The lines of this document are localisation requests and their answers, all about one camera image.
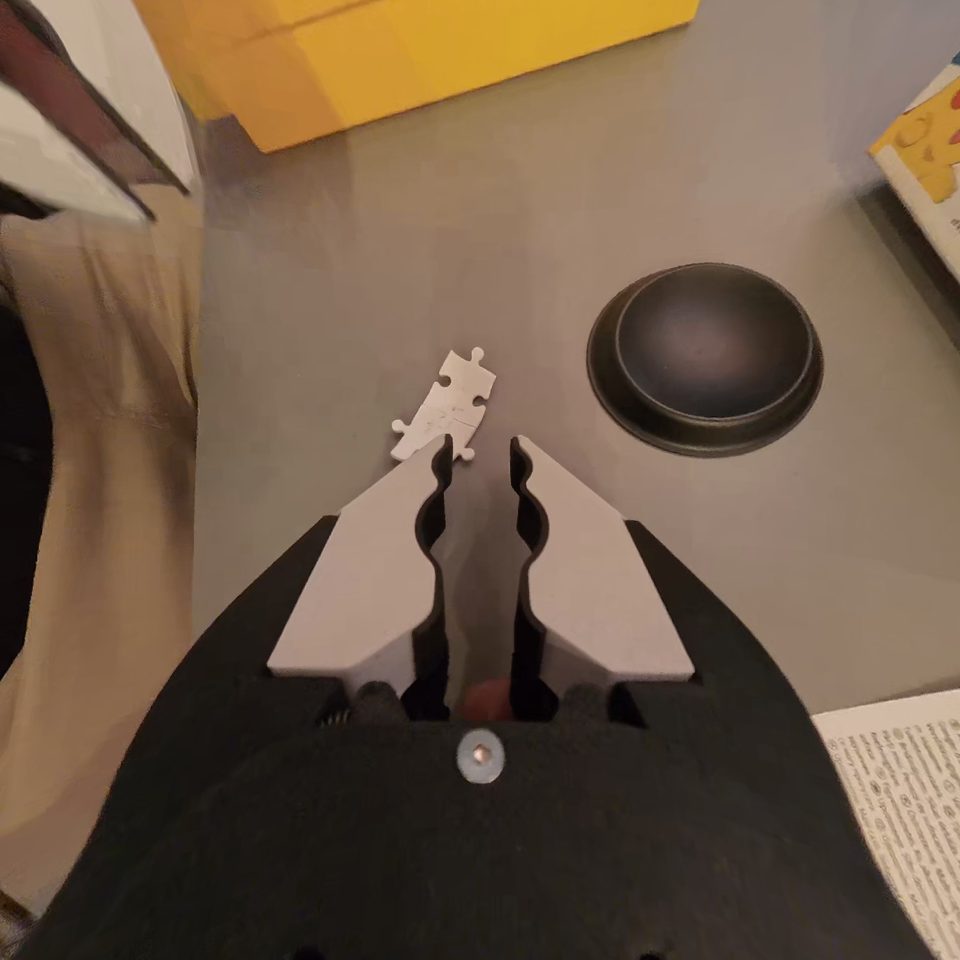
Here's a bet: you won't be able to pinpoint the person's black jacket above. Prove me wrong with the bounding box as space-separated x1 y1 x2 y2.
0 300 54 676

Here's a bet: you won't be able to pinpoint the black round puzzle stand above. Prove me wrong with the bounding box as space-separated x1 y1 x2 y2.
586 262 825 459

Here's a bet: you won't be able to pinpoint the colourful puzzle box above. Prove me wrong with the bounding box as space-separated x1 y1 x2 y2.
868 63 960 282

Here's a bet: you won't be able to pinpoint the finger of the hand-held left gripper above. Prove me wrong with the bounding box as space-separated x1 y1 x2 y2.
0 0 192 224

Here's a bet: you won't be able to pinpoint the joined white puzzle pieces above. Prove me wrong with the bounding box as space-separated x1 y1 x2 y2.
390 346 498 462

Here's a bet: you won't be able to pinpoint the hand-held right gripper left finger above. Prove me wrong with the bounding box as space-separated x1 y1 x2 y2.
267 433 455 721

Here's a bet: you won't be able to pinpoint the person's beige trousers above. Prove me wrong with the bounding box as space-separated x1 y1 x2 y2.
0 202 204 916

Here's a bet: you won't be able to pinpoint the yellow plastic bin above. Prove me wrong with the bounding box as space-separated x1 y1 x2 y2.
131 0 702 155

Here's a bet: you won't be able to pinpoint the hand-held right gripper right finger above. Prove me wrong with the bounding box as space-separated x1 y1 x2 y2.
510 435 695 721

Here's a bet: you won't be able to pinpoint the white printed leaflet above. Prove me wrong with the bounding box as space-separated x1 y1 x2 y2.
813 690 960 960

